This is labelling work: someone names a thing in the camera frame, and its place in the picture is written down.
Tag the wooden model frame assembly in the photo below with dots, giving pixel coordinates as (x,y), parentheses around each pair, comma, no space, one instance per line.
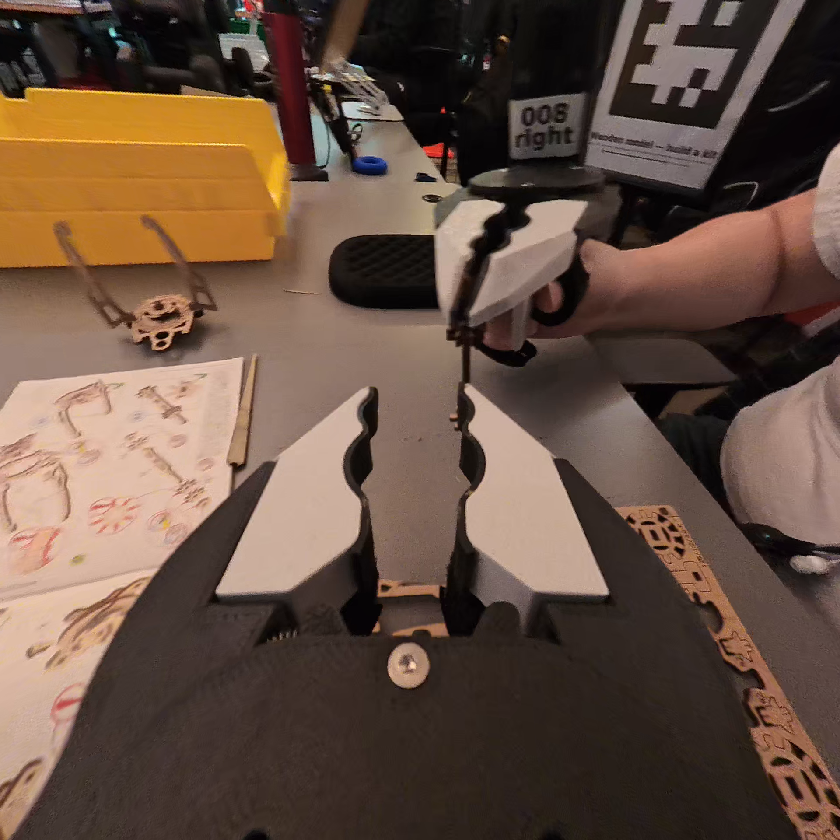
(161,315)

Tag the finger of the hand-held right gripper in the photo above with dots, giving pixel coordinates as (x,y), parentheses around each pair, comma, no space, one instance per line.
(531,256)
(453,249)

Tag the yellow plastic bin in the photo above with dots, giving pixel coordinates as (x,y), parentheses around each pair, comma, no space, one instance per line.
(131,170)

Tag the illustrated instruction booklet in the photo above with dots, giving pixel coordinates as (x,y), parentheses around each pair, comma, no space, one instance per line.
(98,472)

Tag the red pole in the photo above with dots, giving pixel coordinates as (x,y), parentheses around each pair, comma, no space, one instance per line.
(292,79)

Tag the thin wooden stick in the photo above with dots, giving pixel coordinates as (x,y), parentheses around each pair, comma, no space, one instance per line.
(243,420)

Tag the wooden sheet offcut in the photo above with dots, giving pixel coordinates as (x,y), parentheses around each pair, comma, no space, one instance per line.
(410,589)

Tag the wooden axle with gears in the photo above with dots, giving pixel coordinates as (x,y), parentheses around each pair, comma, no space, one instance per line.
(465,367)

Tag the person's right forearm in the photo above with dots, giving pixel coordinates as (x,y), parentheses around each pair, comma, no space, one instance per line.
(722,262)

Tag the person's right hand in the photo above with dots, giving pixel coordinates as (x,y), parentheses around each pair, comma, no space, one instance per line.
(610,289)

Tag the laser-cut wooden parts sheet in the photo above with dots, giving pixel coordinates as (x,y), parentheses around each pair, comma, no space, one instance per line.
(768,722)

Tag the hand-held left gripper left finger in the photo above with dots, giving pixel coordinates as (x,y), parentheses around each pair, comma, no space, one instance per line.
(295,525)

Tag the person's white shirt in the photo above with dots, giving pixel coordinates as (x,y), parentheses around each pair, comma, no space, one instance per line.
(787,446)

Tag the black and white tag sign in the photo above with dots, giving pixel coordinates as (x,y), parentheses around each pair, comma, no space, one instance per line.
(656,151)

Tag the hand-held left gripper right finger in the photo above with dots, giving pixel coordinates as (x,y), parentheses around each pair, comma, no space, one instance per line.
(531,525)

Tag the black mesh pad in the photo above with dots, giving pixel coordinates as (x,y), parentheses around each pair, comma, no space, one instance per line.
(380,269)

